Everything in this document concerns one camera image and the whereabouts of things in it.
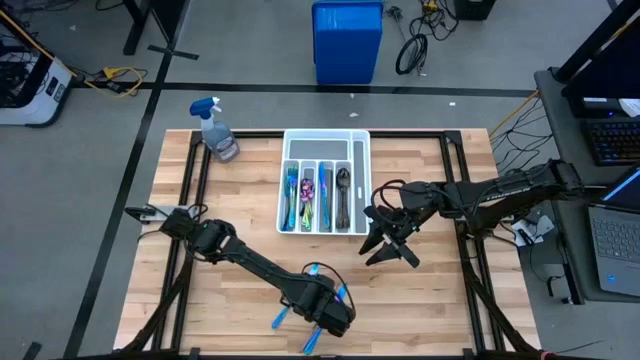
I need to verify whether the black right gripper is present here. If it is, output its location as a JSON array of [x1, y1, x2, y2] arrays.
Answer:
[[358, 202, 426, 269]]

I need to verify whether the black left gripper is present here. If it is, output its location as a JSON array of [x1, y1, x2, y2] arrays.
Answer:
[[294, 277, 357, 339]]

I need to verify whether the iridescent fork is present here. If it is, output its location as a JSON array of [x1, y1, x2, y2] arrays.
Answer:
[[282, 169, 294, 233], [285, 167, 298, 231], [288, 166, 300, 229]]

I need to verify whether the white cutlery tray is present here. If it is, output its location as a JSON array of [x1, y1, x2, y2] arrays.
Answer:
[[276, 128, 372, 236]]

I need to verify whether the white power adapter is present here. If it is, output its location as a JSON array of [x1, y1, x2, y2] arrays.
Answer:
[[510, 213, 556, 247]]

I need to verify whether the blue-capped spray bottle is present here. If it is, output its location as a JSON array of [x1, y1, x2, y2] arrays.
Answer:
[[188, 96, 241, 164]]

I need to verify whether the grey laptop desk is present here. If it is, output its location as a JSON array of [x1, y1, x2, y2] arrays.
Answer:
[[549, 187, 640, 306]]

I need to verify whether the blue plastic bin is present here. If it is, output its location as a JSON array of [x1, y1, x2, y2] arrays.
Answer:
[[311, 0, 385, 86]]

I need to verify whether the grey monitor desk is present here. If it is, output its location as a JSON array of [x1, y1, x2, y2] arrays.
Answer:
[[533, 67, 640, 189]]

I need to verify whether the grey laptop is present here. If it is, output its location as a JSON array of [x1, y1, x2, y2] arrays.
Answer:
[[588, 167, 640, 300]]

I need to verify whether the black box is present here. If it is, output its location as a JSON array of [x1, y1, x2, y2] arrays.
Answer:
[[453, 0, 497, 21]]

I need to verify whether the black keyboard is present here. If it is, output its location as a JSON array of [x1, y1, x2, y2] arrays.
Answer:
[[581, 117, 640, 167]]

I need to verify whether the black desk monitor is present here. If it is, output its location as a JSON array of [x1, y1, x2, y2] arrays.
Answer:
[[560, 19, 640, 120]]

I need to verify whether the black floor stand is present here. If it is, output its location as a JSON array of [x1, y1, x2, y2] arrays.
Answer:
[[121, 0, 201, 62]]

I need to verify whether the white equipment cart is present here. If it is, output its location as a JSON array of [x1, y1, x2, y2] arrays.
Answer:
[[0, 47, 75, 129]]

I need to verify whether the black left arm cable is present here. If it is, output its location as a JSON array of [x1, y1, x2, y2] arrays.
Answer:
[[299, 261, 357, 321]]

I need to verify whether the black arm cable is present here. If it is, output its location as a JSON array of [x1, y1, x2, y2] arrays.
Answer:
[[299, 261, 357, 321], [371, 178, 409, 214]]

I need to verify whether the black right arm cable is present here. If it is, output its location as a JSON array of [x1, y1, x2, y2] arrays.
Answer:
[[371, 178, 409, 214]]

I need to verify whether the black aluminium table frame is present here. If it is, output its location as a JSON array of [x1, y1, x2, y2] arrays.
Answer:
[[113, 128, 544, 360]]

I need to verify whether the thin black cable tangle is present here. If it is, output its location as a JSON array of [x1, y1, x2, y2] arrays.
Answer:
[[489, 97, 556, 174]]

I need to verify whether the yellow floor cable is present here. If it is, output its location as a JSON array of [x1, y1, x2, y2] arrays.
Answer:
[[488, 89, 541, 139]]

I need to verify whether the coiled black cable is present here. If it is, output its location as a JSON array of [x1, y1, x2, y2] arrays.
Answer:
[[394, 32, 430, 77]]

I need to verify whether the black floor cable bundle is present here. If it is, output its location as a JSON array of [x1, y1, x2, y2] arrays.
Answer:
[[384, 0, 464, 41]]

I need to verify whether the yellow extension cable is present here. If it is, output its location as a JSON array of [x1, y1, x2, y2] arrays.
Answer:
[[0, 9, 145, 100]]

